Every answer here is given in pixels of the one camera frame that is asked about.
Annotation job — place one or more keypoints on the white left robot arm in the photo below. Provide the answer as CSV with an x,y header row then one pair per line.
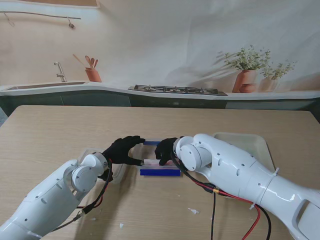
x,y
50,200

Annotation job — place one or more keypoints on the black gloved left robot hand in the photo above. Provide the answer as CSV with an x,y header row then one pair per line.
x,y
120,150

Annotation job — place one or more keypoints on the kitchen print backdrop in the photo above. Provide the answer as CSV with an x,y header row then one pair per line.
x,y
160,50

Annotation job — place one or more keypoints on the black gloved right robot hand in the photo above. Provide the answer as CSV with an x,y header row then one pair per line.
x,y
166,150

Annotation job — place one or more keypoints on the stack of raw bacon slices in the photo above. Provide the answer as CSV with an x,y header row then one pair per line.
x,y
151,163

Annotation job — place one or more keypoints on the large white paper scrap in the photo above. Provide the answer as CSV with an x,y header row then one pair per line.
x,y
193,211

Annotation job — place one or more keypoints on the cream plastic tray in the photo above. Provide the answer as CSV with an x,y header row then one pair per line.
x,y
260,147

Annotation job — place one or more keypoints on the clear lid with blue label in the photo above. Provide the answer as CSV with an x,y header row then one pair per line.
x,y
120,173

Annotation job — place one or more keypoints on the clear container with blue clips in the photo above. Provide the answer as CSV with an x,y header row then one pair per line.
x,y
160,172

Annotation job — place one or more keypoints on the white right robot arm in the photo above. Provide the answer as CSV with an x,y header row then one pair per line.
x,y
237,170

